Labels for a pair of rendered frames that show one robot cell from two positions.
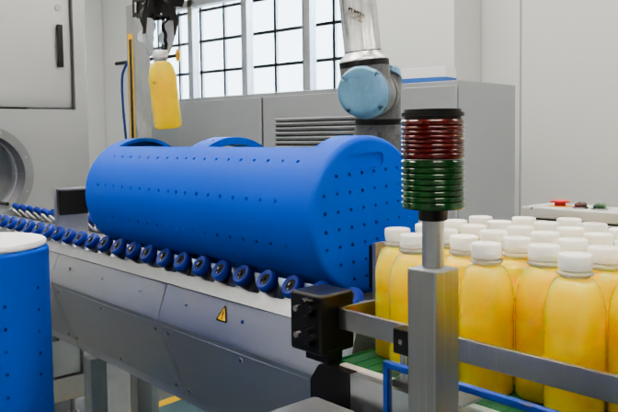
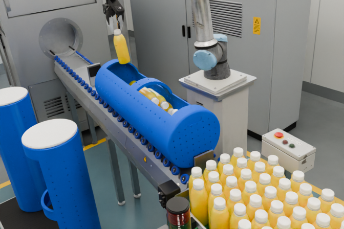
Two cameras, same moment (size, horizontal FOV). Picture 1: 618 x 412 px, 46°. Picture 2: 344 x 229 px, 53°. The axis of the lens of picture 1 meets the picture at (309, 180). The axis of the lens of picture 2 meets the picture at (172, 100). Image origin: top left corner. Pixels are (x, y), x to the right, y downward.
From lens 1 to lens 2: 0.74 m
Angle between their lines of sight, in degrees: 26
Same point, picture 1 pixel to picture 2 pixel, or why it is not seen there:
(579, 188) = not seen: outside the picture
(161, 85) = (119, 47)
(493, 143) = (296, 15)
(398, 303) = (192, 205)
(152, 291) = (122, 134)
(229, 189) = (142, 120)
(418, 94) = not seen: outside the picture
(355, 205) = (188, 139)
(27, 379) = (77, 180)
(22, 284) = (69, 152)
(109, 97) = not seen: outside the picture
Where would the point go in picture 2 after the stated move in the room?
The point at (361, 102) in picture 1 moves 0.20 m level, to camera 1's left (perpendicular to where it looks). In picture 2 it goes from (203, 65) to (164, 65)
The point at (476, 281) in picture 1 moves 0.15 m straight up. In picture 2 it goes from (214, 215) to (213, 181)
